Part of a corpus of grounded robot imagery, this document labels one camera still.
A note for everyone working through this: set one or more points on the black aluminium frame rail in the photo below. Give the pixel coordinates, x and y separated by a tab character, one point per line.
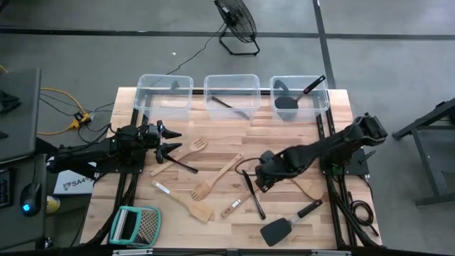
198	91
119	188
71	253
332	199
132	185
343	199

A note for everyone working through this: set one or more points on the black object on side table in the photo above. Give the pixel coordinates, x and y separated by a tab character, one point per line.
9	101

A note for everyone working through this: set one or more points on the white printed box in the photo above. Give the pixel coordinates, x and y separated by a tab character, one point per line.
74	185

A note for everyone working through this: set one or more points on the black floor fan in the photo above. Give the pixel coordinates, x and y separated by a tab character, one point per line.
236	17

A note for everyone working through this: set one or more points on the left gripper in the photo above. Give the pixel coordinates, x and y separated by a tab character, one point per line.
149	142

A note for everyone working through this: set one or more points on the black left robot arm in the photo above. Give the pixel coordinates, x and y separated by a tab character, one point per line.
92	153

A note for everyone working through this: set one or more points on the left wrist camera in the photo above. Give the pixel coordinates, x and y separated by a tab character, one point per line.
153	131

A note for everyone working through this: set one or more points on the grey desk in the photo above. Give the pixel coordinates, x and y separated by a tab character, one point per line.
14	231

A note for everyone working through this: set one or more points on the grey side table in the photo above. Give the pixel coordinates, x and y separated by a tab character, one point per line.
17	113

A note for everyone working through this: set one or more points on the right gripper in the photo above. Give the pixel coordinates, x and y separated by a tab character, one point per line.
266	170

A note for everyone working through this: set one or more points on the silver frame bracket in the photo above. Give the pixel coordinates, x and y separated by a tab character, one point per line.
131	252
330	253

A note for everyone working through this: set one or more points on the teal box grater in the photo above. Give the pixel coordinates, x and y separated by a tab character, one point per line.
135	227

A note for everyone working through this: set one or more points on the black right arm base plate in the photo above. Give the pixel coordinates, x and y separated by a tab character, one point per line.
359	169

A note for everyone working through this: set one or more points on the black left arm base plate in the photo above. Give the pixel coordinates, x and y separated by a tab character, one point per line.
135	167

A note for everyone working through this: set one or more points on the black frame bracket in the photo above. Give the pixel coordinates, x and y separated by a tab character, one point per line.
175	85
279	87

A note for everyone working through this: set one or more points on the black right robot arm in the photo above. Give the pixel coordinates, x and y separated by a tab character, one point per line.
320	149

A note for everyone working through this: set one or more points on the black metal stand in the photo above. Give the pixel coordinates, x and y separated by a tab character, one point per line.
426	156

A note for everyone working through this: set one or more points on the clear plastic bin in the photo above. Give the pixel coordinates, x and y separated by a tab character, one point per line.
313	106
231	85
163	106

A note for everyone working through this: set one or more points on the curved wooden spatula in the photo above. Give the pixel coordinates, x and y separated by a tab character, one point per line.
314	192

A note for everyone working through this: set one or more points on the yellow round object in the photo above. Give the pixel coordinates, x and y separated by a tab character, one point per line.
53	204

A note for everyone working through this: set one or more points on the black slim utensil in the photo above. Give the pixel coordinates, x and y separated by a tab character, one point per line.
185	166
227	105
254	195

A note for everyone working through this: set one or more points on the yellow power plug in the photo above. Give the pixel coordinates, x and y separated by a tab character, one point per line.
79	119

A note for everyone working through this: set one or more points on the slotted wooden spoon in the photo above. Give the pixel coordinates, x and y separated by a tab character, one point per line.
199	144

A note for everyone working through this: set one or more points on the black computer mouse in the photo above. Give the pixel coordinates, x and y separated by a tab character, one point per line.
31	199

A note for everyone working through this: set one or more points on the wooden fork spatula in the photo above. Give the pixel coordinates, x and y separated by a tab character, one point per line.
213	179

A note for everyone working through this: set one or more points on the black keyboard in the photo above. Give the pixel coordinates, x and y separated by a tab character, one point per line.
4	188

